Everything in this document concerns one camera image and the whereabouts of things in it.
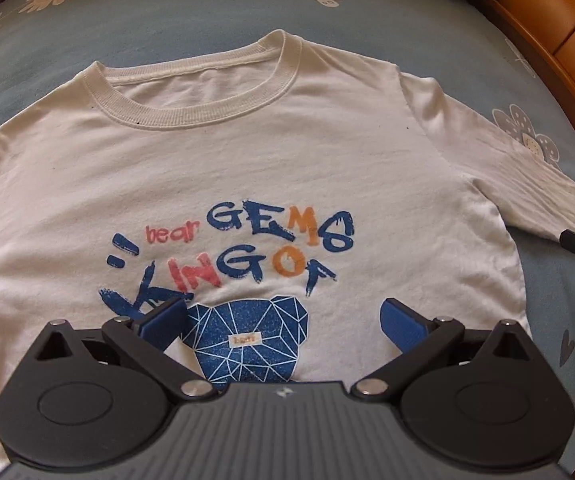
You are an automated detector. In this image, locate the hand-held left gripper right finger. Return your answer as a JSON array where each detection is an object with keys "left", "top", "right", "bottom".
[{"left": 350, "top": 297, "right": 537, "bottom": 403}]

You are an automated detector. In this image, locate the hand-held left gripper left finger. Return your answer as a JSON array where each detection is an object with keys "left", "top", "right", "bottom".
[{"left": 34, "top": 296, "right": 218, "bottom": 402}]

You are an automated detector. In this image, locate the white bear-print long-sleeve shirt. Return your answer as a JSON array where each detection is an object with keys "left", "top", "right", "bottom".
[{"left": 0, "top": 30, "right": 575, "bottom": 476}]

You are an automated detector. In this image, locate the blue flower-print bed sheet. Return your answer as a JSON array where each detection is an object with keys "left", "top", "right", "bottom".
[{"left": 0, "top": 0, "right": 575, "bottom": 480}]

